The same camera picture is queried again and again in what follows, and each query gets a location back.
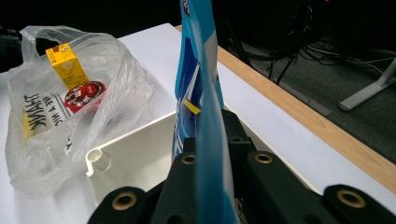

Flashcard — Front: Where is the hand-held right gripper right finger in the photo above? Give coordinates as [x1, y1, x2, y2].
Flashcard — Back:
[221, 109, 258, 199]

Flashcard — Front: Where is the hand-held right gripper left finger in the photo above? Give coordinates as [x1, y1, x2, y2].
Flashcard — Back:
[181, 136, 199, 157]

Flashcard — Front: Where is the blue snack pouch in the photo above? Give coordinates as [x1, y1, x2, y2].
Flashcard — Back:
[171, 0, 243, 224]

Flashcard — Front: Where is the white plastic bin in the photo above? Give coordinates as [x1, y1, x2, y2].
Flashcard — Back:
[85, 102, 321, 206]

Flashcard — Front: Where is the translucent white plastic shopping bag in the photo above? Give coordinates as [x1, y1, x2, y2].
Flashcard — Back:
[4, 24, 157, 200]

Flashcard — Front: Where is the red can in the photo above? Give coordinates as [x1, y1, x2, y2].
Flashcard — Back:
[64, 79, 107, 115]

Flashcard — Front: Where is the yellow drink carton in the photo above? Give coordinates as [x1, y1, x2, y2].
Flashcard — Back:
[45, 42, 91, 91]

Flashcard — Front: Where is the tangle of black floor cables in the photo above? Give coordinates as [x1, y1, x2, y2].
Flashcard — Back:
[223, 6, 396, 87]

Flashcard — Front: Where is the white metal desk frame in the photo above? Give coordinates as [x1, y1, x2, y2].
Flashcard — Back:
[337, 57, 396, 112]

